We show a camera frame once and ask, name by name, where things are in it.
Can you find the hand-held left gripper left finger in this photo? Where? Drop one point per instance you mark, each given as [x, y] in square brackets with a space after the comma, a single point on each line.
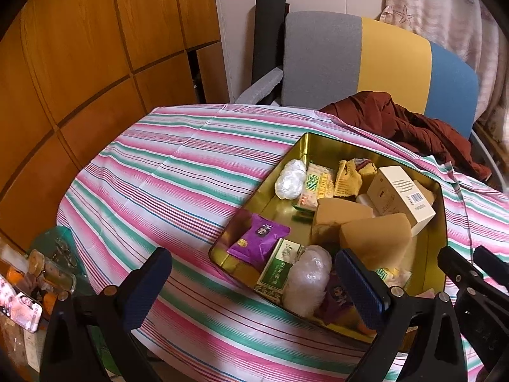
[149, 286]

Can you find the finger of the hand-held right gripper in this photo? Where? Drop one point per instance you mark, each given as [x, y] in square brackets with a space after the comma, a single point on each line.
[451, 260]
[491, 260]

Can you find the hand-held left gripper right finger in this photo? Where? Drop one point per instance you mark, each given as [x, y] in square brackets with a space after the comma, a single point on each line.
[358, 290]

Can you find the purple snack packet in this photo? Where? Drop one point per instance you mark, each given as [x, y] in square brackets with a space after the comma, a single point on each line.
[338, 298]
[258, 240]

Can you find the long cereal bar packet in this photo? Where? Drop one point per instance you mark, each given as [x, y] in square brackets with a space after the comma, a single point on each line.
[395, 276]

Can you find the large white plastic wad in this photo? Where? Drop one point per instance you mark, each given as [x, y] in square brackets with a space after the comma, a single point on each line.
[308, 282]

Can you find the beige sponge cake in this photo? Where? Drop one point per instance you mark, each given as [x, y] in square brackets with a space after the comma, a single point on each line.
[375, 240]
[338, 217]

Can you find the small green label box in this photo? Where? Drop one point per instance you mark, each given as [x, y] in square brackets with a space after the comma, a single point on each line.
[278, 272]

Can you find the cream cardboard box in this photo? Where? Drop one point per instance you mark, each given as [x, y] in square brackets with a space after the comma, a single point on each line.
[397, 195]

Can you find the yellow cookie packet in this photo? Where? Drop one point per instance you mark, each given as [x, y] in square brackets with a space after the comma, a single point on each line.
[350, 179]

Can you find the green yellow snack packet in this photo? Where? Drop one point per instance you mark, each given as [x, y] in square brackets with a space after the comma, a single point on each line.
[318, 185]

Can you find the gold tin box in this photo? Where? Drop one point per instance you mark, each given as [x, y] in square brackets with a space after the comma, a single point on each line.
[270, 215]

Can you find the small white plastic wad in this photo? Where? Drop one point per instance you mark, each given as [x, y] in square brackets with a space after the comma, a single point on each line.
[291, 179]

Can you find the glass jar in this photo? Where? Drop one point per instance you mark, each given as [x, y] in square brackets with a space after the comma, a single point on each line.
[51, 272]

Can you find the striped tablecloth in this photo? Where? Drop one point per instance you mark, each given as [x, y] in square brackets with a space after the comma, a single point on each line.
[159, 175]

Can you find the colourful printed packet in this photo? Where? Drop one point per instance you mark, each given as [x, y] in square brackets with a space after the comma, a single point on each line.
[20, 302]

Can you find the brown jacket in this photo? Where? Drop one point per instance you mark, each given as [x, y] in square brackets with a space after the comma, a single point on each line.
[397, 119]

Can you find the grey yellow blue chair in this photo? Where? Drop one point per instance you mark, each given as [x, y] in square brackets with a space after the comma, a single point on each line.
[318, 59]

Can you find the wooden wardrobe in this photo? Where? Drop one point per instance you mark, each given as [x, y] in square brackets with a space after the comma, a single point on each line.
[79, 47]

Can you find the patterned beige curtain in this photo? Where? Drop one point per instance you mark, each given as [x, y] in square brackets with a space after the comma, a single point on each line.
[437, 4]

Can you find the black rolled mat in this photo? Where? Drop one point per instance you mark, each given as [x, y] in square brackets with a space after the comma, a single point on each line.
[268, 39]

